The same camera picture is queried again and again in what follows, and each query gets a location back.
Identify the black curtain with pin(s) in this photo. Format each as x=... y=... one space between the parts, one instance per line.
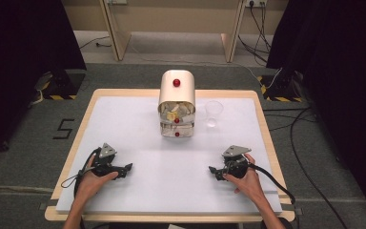
x=340 y=79
x=22 y=63

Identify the person's left hand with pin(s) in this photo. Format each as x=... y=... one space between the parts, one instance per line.
x=90 y=183

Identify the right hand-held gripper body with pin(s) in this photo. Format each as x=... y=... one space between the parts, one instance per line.
x=236 y=165

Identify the white table mat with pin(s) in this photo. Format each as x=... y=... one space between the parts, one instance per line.
x=171 y=178

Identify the pile of white crumpled pieces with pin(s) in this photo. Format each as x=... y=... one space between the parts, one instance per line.
x=184 y=109

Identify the person's right hand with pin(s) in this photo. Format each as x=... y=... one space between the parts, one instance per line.
x=251 y=184

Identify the clear drawer with red knob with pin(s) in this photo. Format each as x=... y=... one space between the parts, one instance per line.
x=184 y=120
x=171 y=132

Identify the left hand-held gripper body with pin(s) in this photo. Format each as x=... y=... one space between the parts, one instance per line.
x=106 y=152

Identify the white table board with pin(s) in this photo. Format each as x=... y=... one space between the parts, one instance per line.
x=76 y=130

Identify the light wooden desk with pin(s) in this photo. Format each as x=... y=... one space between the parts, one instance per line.
x=120 y=41

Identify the white cabinet with red knob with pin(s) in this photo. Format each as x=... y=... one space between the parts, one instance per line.
x=177 y=90

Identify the clear plastic cup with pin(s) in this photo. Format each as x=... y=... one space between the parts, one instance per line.
x=213 y=109

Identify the yellow crumpled piece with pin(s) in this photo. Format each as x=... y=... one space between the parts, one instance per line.
x=171 y=116

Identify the stand base with striped tape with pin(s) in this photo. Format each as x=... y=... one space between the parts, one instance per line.
x=281 y=87
x=63 y=84

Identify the white wall socket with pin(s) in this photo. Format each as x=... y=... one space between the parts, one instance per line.
x=255 y=2

